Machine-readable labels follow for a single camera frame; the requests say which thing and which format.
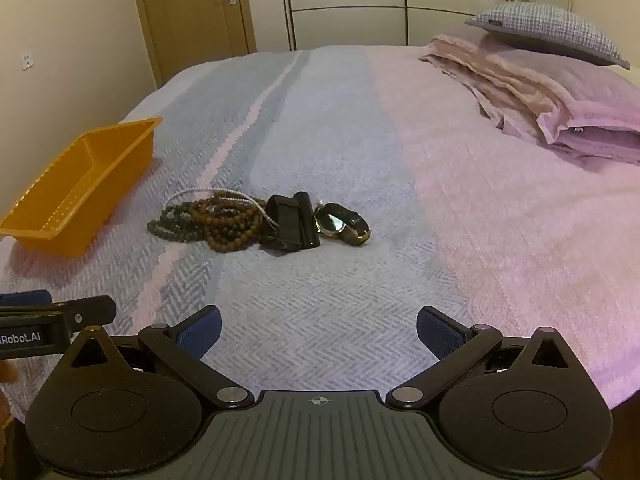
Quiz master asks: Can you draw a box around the gold wristwatch with black strap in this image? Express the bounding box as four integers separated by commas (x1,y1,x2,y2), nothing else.
313,202,372,247

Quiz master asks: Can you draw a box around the grey checkered pillow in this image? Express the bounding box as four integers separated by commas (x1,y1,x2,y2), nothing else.
465,1,631,70

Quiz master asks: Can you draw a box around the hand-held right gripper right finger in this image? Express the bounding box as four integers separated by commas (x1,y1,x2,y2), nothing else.
386,306,581,408

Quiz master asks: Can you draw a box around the brown bead necklace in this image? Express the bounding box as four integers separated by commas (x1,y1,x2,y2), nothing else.
189,194,267,254

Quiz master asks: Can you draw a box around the dark bead bracelet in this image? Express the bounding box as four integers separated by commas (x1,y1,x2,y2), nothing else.
147,199,211,244

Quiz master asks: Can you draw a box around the folded pink blanket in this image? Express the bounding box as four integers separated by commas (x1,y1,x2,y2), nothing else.
419,34,568,147

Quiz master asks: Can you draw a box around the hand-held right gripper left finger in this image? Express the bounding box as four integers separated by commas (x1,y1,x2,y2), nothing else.
62,305,253,408

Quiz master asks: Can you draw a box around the wooden door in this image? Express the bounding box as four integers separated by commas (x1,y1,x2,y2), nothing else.
130,0,257,89

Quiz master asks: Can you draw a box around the orange plastic tray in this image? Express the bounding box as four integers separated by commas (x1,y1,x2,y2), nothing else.
0,116,164,259

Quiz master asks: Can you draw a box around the white bead chain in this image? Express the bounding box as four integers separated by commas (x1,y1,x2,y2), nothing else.
165,187,279,231

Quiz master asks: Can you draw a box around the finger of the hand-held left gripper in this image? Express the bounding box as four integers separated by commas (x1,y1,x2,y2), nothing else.
0,296,117,333
0,290,52,308

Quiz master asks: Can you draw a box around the pink pillow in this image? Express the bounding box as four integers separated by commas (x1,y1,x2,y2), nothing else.
487,47,640,167

